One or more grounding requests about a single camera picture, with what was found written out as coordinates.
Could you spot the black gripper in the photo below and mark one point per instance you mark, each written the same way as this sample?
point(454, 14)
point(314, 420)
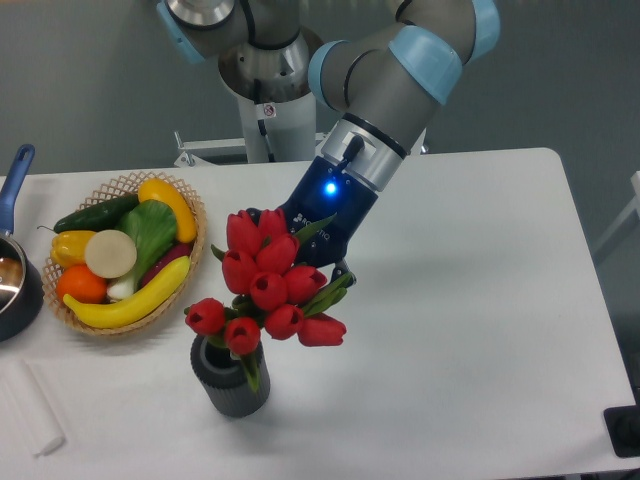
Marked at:
point(326, 193)

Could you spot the red tulip bouquet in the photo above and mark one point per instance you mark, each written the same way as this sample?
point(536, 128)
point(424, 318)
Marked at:
point(274, 292)

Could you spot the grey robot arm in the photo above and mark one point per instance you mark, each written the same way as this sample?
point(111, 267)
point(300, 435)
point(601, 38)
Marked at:
point(264, 52)

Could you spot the grey ribbed vase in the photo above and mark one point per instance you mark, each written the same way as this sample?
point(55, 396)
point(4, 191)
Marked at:
point(225, 381)

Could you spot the purple eggplant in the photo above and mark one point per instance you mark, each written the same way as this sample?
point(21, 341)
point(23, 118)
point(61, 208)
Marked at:
point(176, 251)

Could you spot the green bok choy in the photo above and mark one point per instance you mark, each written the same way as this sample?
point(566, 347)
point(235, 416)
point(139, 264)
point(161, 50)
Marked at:
point(152, 226)

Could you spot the yellow banana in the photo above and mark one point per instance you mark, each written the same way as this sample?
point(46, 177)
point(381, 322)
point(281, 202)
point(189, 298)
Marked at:
point(139, 305)

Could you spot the yellow squash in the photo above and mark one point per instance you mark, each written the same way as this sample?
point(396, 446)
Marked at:
point(164, 192)

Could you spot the beige round slice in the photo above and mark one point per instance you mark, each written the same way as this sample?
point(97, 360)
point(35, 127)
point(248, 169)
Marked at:
point(110, 254)

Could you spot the green cucumber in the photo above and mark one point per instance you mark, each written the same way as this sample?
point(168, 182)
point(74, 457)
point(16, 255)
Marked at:
point(101, 216)

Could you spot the orange fruit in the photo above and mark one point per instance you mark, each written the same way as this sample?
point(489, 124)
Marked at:
point(82, 284)

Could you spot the yellow bell pepper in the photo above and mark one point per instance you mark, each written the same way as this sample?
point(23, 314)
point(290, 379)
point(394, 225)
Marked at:
point(68, 248)

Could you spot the black device at table edge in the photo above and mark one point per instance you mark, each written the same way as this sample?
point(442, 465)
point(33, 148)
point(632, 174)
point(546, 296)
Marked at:
point(623, 429)

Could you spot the white rolled cloth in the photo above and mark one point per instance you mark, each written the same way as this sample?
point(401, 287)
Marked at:
point(36, 418)

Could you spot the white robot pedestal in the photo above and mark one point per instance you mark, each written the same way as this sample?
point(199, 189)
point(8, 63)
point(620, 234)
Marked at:
point(286, 131)

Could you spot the white frame at right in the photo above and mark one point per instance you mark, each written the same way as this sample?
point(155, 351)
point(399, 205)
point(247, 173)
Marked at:
point(620, 228)

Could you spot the blue handled saucepan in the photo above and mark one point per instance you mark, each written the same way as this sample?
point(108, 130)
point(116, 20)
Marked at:
point(21, 285)

